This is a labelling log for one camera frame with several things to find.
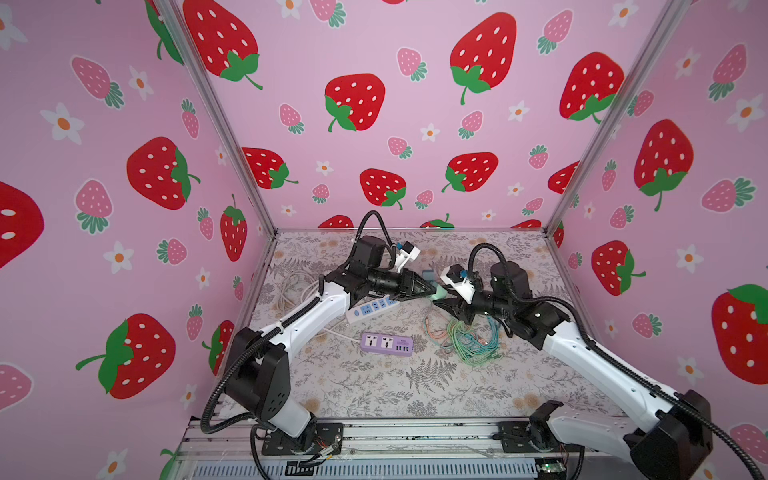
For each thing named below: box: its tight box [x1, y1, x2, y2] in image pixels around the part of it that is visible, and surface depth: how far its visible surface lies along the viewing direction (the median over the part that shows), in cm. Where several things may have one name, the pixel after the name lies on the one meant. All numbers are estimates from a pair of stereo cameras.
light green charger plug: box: [431, 284, 448, 301], surface depth 74 cm
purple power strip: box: [360, 332, 414, 357], surface depth 90 cm
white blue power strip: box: [346, 295, 400, 323], surface depth 97 cm
